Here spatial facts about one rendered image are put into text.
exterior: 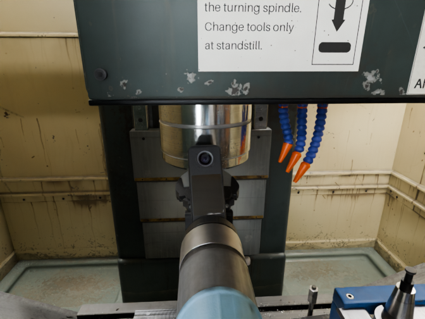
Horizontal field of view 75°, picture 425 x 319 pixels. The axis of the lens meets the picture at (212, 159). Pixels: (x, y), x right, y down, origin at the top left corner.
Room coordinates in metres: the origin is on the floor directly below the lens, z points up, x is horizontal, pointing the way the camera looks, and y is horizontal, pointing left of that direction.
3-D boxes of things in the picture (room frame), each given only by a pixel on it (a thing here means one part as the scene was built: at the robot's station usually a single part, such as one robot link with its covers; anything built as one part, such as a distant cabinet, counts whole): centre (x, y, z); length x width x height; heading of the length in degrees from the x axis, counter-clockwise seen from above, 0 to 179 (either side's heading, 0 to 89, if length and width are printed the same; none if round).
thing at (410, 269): (0.34, -0.30, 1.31); 0.02 x 0.02 x 0.03
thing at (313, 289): (0.62, -0.29, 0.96); 0.03 x 0.03 x 0.13
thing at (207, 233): (0.27, 0.00, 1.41); 0.08 x 0.05 x 0.08; 93
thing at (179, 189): (0.41, 0.04, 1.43); 0.09 x 0.05 x 0.02; 17
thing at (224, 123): (0.48, 0.01, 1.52); 0.16 x 0.16 x 0.12
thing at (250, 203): (0.92, 0.04, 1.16); 0.48 x 0.05 x 0.51; 93
